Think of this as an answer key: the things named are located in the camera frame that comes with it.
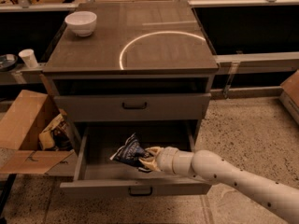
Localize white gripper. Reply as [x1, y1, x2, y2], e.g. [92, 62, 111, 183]
[139, 147, 178, 175]

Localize blue chip bag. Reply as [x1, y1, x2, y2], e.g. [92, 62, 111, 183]
[110, 133, 152, 173]

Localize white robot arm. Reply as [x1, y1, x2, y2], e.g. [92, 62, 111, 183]
[139, 147, 299, 224]

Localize grey open middle drawer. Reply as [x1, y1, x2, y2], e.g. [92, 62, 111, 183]
[61, 120, 210, 199]

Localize grey upper drawer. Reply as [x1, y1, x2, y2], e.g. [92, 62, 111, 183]
[54, 93, 211, 122]

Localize grey drawer cabinet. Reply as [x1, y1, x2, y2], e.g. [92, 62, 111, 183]
[43, 1, 219, 142]

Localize snack bags in box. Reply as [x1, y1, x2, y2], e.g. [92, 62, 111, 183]
[38, 114, 72, 151]

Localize open cardboard box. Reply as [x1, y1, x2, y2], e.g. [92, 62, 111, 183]
[0, 90, 77, 176]

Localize cardboard box at right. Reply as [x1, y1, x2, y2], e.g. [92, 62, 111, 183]
[279, 70, 299, 124]

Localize white ceramic bowl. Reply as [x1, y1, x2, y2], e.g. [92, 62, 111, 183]
[64, 11, 97, 36]

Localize white paper cup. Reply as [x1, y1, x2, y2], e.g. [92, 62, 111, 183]
[19, 49, 38, 68]

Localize dark round dish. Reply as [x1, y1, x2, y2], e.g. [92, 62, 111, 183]
[0, 54, 18, 72]

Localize grey metal shelf rail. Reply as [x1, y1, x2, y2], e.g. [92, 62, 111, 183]
[214, 51, 299, 75]

